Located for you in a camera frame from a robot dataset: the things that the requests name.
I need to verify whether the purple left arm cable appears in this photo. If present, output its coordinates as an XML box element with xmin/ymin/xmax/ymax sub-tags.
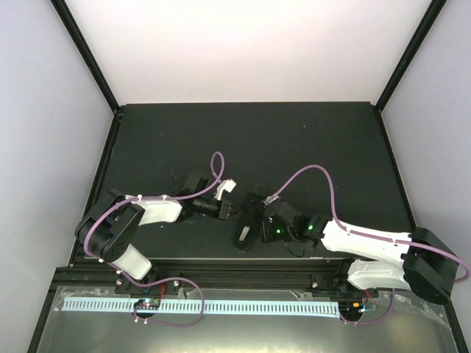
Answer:
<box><xmin>83</xmin><ymin>151</ymin><xmax>226</xmax><ymax>328</ymax></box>

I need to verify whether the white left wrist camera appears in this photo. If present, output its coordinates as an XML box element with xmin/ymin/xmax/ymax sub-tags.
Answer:
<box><xmin>214</xmin><ymin>179</ymin><xmax>237</xmax><ymax>201</ymax></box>

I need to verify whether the black canvas shoe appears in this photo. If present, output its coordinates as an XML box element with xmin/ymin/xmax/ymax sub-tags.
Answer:
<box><xmin>235</xmin><ymin>183</ymin><xmax>269</xmax><ymax>252</ymax></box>

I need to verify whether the right green circuit board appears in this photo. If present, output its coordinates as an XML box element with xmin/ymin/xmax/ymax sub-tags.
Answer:
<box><xmin>339</xmin><ymin>302</ymin><xmax>377</xmax><ymax>314</ymax></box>

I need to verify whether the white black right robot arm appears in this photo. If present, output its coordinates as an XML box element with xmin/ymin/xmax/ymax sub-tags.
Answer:
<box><xmin>263</xmin><ymin>199</ymin><xmax>458</xmax><ymax>305</ymax></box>

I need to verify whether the black left corner frame post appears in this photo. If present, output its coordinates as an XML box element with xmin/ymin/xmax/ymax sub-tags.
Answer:
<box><xmin>50</xmin><ymin>0</ymin><xmax>120</xmax><ymax>113</ymax></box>

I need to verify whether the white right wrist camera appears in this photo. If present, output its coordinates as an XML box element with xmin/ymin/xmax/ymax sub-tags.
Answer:
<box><xmin>263</xmin><ymin>193</ymin><xmax>280</xmax><ymax>206</ymax></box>

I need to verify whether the left green circuit board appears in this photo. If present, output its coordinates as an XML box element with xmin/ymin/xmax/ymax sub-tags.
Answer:
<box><xmin>133</xmin><ymin>299</ymin><xmax>160</xmax><ymax>310</ymax></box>

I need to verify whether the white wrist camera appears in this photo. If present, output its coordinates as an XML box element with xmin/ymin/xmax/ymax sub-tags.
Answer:
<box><xmin>214</xmin><ymin>179</ymin><xmax>237</xmax><ymax>201</ymax></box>
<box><xmin>263</xmin><ymin>193</ymin><xmax>280</xmax><ymax>206</ymax></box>

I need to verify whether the white slotted cable duct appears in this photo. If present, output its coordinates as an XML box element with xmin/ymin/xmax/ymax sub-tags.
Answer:
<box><xmin>61</xmin><ymin>297</ymin><xmax>340</xmax><ymax>318</ymax></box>

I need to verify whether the black shoelace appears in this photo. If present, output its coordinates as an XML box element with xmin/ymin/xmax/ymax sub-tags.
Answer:
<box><xmin>284</xmin><ymin>241</ymin><xmax>306</xmax><ymax>258</ymax></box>

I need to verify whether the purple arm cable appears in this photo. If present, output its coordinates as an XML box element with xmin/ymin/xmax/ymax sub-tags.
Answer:
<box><xmin>83</xmin><ymin>151</ymin><xmax>226</xmax><ymax>328</ymax></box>
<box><xmin>274</xmin><ymin>164</ymin><xmax>471</xmax><ymax>327</ymax></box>

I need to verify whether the green circuit board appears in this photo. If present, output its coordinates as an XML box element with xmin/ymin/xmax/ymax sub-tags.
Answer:
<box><xmin>339</xmin><ymin>302</ymin><xmax>377</xmax><ymax>314</ymax></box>
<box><xmin>133</xmin><ymin>299</ymin><xmax>160</xmax><ymax>310</ymax></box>

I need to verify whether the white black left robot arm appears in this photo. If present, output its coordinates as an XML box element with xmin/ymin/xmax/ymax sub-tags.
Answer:
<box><xmin>75</xmin><ymin>171</ymin><xmax>236</xmax><ymax>293</ymax></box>

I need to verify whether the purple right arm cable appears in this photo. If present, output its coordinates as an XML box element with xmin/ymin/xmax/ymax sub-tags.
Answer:
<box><xmin>274</xmin><ymin>164</ymin><xmax>471</xmax><ymax>327</ymax></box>

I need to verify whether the black front mounting rail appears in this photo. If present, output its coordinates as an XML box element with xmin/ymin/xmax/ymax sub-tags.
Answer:
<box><xmin>54</xmin><ymin>257</ymin><xmax>446</xmax><ymax>295</ymax></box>

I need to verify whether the black right corner frame post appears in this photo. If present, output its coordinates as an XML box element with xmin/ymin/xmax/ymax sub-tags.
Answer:
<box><xmin>375</xmin><ymin>0</ymin><xmax>447</xmax><ymax>113</ymax></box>

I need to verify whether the black corner frame post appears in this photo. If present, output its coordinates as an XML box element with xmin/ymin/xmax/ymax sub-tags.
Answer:
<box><xmin>375</xmin><ymin>0</ymin><xmax>447</xmax><ymax>113</ymax></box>
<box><xmin>50</xmin><ymin>0</ymin><xmax>120</xmax><ymax>113</ymax></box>

